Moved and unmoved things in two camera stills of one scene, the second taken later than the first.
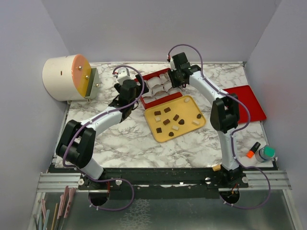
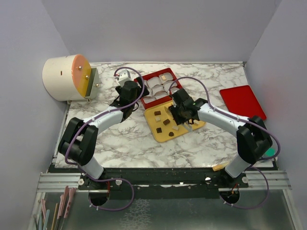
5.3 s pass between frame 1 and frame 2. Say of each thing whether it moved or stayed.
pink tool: stayed
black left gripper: stayed
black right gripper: moved
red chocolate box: stayed
